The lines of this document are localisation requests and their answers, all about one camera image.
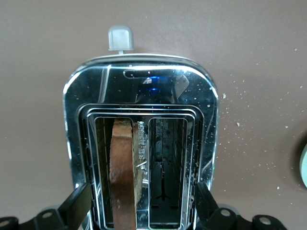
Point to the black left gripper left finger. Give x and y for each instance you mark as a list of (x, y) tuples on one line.
[(76, 203)]

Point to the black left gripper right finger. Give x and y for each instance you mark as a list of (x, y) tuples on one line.
[(206, 206)]

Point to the brown bread slice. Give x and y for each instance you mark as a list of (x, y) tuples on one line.
[(121, 172)]

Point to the mint green plate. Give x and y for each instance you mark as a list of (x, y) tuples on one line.
[(304, 167)]

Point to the beige chrome toaster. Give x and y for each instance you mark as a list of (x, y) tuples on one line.
[(134, 88)]

